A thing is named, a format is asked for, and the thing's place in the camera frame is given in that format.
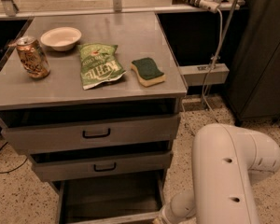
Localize dark cabinet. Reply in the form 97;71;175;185
224;0;280;126

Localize black floor cable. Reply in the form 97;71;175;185
0;141;29;175

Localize white paper bowl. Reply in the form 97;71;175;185
40;27;82;51

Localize grey middle drawer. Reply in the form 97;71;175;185
31;141;173;181

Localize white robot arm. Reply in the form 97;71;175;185
153;123;280;224

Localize grey bottom drawer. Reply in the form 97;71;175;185
56;171;164;224

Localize green chip bag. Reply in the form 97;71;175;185
77;43;126;90

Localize grey metal bracket box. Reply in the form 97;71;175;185
179;63;230;87

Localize grey drawer cabinet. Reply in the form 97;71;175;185
0;12;186;224

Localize gold soda can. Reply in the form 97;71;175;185
16;35;50;78

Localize grey top drawer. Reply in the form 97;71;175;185
0;98;180;154

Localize white power adapter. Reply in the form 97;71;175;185
199;0;219;13

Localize white cable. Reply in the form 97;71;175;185
180;8;224;135

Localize green yellow sponge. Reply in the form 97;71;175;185
131;57;166;87

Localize metal railing shelf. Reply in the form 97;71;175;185
0;0;246;20

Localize grey drawer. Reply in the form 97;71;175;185
0;98;180;154
56;171;164;224
31;141;173;181

